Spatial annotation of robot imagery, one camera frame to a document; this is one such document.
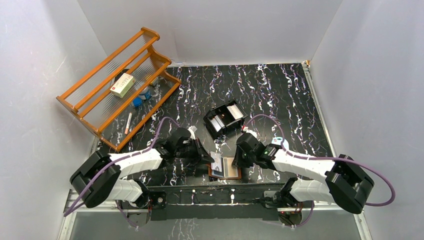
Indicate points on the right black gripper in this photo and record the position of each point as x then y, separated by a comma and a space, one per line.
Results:
237, 161

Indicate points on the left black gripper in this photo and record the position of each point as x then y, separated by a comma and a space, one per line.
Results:
197, 149

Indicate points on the gold credit card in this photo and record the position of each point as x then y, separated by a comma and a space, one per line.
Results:
229, 170

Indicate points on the brown leather card holder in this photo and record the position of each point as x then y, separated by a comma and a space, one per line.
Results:
224, 178

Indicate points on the black card tray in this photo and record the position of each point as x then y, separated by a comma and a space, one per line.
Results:
230, 123

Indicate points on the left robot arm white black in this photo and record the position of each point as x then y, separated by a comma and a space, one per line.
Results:
102, 177

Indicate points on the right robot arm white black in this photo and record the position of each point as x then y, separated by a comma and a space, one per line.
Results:
339, 181

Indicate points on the silver card in tray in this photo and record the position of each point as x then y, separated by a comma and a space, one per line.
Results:
217, 123

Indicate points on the white card in tray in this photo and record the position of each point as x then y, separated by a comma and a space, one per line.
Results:
235, 112

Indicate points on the pink white pen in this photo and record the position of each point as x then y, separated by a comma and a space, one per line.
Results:
128, 122

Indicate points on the blue small bottle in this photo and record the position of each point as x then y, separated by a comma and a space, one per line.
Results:
145, 94

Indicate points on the blue small block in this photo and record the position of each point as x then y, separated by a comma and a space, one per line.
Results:
137, 102

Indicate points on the orange wooden rack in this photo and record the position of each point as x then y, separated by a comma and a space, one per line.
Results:
91, 100

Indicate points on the white red small box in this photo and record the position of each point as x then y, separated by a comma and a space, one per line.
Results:
122, 85

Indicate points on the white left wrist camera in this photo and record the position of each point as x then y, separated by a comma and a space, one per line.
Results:
192, 129

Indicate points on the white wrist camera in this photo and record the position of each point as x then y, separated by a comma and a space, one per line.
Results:
192, 129
245, 129

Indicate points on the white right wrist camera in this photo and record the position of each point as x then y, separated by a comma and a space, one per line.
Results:
245, 129

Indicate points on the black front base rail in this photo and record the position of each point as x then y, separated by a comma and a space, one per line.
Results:
228, 201

